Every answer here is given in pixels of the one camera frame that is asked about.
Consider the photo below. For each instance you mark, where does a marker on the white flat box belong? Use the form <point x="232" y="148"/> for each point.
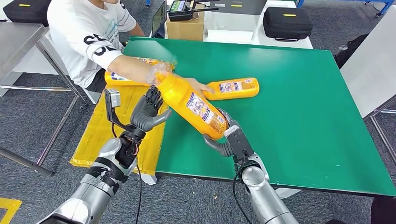
<point x="229" y="37"/>

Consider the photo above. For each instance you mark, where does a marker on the white table foot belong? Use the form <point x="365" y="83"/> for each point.
<point x="150" y="180"/>
<point x="287" y="193"/>

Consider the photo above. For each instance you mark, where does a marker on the grey metal table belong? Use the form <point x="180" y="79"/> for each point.
<point x="371" y="61"/>
<point x="18" y="43"/>

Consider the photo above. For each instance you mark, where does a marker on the yellow tape mat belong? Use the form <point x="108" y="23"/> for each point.
<point x="92" y="136"/>

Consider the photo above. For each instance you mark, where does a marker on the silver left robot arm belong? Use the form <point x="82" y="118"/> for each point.
<point x="99" y="185"/>

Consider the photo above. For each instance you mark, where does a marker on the blue metal frame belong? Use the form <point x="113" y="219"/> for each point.
<point x="383" y="4"/>

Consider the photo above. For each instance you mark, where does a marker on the black bag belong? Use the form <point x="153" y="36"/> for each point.
<point x="352" y="49"/>

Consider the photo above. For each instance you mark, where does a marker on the cardboard box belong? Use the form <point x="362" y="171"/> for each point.
<point x="185" y="31"/>

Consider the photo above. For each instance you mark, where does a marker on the person's right forearm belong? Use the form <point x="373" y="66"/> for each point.
<point x="136" y="69"/>

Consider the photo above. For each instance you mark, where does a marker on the green table board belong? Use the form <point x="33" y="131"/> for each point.
<point x="294" y="92"/>

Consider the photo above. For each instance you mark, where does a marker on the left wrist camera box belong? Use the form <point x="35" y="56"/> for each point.
<point x="112" y="99"/>

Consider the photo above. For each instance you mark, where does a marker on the person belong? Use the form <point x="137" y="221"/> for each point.
<point x="83" y="31"/>

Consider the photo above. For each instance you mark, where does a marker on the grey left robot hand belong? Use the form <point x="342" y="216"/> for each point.
<point x="144" y="117"/>

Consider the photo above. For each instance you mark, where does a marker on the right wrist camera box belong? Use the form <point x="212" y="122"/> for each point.
<point x="239" y="143"/>

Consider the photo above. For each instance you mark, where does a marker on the white table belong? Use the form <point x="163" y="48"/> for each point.
<point x="256" y="34"/>

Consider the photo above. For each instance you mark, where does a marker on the person's left forearm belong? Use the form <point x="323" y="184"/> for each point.
<point x="137" y="31"/>

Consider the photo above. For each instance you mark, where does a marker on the black remote controller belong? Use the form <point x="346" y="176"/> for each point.
<point x="178" y="12"/>

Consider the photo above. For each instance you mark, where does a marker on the orange detergent bottle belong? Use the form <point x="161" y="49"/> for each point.
<point x="241" y="94"/>
<point x="176" y="92"/>
<point x="123" y="82"/>
<point x="151" y="61"/>

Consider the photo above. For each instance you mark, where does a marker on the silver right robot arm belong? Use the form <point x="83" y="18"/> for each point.
<point x="263" y="198"/>

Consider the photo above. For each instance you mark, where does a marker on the black tablet screen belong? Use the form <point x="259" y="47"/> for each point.
<point x="159" y="18"/>

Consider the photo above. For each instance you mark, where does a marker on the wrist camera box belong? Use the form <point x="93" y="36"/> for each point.
<point x="239" y="143"/>
<point x="112" y="99"/>

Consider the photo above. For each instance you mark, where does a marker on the person's right hand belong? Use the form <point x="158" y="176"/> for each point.
<point x="199" y="86"/>

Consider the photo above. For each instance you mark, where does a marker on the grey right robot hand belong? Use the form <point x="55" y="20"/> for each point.
<point x="219" y="148"/>

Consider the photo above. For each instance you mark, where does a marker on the black carrying case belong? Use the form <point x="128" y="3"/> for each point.
<point x="24" y="12"/>
<point x="287" y="24"/>

